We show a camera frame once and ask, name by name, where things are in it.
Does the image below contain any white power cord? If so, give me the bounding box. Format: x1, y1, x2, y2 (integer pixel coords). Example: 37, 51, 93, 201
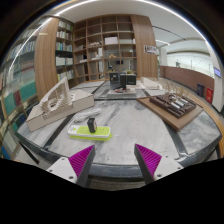
67, 107, 102, 132

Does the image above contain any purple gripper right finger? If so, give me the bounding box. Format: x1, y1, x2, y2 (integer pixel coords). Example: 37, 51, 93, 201
134, 144, 182, 184

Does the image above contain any black box model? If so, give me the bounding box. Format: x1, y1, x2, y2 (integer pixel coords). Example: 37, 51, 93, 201
110, 72, 136, 90

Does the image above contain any wooden bookshelf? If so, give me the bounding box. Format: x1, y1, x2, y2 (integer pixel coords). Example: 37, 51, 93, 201
73, 15, 137, 85

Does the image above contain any black charger plug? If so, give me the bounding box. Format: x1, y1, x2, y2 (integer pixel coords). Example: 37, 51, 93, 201
87, 118, 97, 133

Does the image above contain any light wooden model rear right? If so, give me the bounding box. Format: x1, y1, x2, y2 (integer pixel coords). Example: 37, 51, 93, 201
141, 77, 188, 96

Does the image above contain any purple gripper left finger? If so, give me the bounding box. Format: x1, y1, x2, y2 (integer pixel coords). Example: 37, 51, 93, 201
47, 145, 95, 187

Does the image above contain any white architectural building model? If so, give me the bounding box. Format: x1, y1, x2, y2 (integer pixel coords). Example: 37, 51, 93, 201
26, 78, 94, 131

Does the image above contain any book-filled shelf left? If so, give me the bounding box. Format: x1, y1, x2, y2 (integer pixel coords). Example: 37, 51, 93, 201
0, 17, 74, 159

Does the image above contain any green white power strip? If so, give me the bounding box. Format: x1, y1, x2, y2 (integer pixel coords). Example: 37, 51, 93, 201
68, 125, 112, 141

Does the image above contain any dark model on wooden board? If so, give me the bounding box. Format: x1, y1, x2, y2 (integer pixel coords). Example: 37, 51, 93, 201
137, 93, 203, 131

